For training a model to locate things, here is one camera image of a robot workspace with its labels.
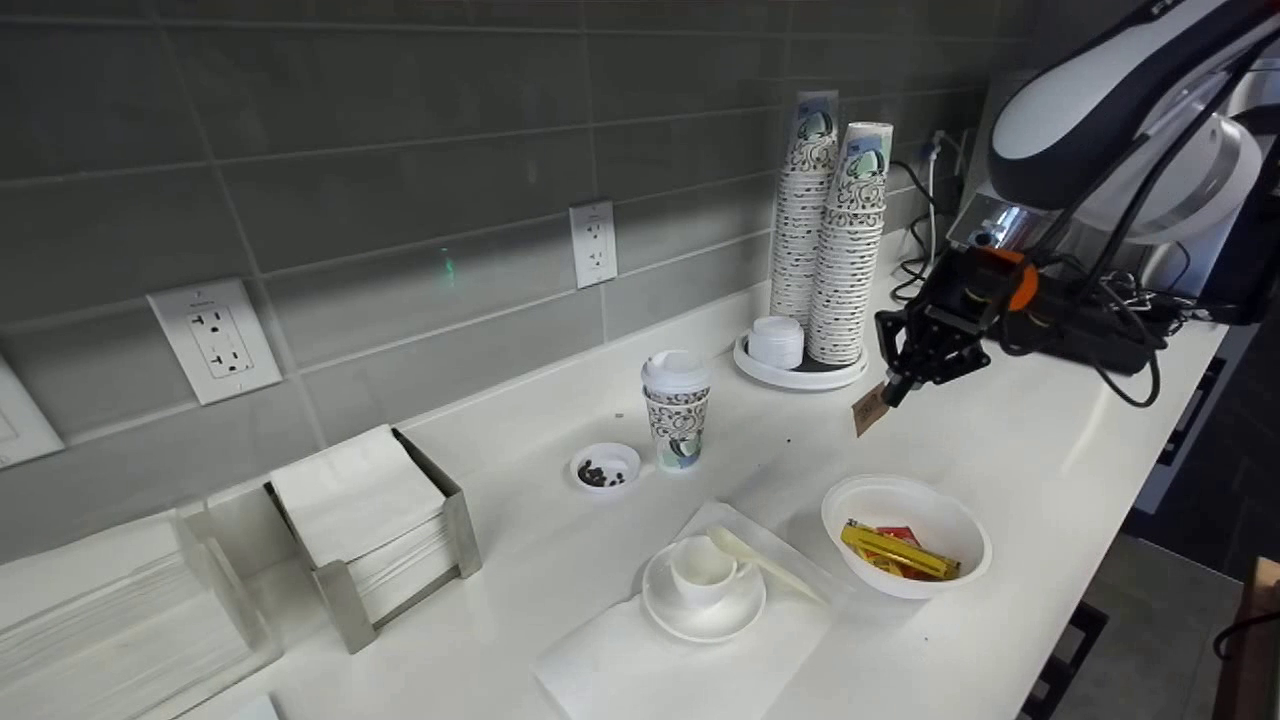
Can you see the white napkin mat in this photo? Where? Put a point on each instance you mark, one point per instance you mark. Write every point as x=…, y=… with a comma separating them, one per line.
x=624, y=668

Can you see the white teacup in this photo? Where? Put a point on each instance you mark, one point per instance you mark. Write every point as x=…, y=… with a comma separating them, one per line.
x=703, y=575

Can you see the single patterned paper cup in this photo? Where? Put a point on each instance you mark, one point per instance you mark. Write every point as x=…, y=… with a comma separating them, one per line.
x=677, y=395

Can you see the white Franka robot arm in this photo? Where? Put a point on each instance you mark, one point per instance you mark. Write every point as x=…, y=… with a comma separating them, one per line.
x=1123, y=189

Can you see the white outlet near cups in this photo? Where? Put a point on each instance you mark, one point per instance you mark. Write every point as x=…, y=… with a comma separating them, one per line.
x=592, y=241

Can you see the white lid stack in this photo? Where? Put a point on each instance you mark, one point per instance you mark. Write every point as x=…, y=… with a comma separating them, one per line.
x=779, y=340

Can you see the round white cup tray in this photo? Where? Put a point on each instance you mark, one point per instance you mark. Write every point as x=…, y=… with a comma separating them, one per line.
x=803, y=377

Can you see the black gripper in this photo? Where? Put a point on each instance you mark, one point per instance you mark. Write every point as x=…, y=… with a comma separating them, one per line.
x=936, y=333

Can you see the tall patterned cup stack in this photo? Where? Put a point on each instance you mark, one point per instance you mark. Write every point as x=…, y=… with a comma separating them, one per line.
x=855, y=225

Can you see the white bowl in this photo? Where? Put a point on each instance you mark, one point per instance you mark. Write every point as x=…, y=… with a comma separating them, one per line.
x=915, y=509

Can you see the white wall switch plate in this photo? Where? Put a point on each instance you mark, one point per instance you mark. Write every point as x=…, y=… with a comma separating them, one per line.
x=27, y=430

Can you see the brown packet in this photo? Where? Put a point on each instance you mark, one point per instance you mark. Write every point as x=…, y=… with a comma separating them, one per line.
x=869, y=409

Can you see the white wall power outlet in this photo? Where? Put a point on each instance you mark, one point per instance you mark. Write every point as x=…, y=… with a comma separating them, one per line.
x=219, y=338

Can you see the small dish with dark bits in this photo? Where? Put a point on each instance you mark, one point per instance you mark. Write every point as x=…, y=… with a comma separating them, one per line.
x=607, y=470

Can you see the metal napkin holder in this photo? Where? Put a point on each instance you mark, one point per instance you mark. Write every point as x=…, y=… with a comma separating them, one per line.
x=381, y=524

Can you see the clear plastic napkin box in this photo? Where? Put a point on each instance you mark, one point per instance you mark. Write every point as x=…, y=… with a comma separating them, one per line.
x=138, y=621

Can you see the yellow packets in bowl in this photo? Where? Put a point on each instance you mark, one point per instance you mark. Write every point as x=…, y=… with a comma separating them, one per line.
x=897, y=552

